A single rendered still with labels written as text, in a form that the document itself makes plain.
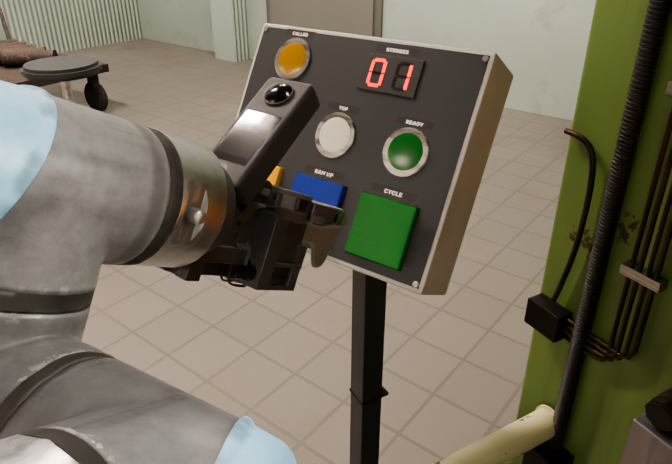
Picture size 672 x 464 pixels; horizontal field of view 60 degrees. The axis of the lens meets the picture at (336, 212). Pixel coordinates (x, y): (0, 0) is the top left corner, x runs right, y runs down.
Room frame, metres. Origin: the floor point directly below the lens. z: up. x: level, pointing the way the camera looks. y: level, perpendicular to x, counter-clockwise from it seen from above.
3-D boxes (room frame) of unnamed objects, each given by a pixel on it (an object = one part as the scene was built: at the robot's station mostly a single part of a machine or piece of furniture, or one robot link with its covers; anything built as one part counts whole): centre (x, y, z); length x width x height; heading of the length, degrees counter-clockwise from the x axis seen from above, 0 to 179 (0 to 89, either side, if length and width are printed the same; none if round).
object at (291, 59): (0.78, 0.06, 1.16); 0.05 x 0.03 x 0.04; 29
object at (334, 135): (0.69, 0.00, 1.09); 0.05 x 0.03 x 0.04; 29
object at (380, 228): (0.60, -0.05, 1.01); 0.07 x 0.05 x 0.07; 54
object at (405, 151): (0.63, -0.08, 1.09); 0.05 x 0.03 x 0.04; 29
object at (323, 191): (0.66, 0.03, 1.01); 0.07 x 0.05 x 0.07; 54
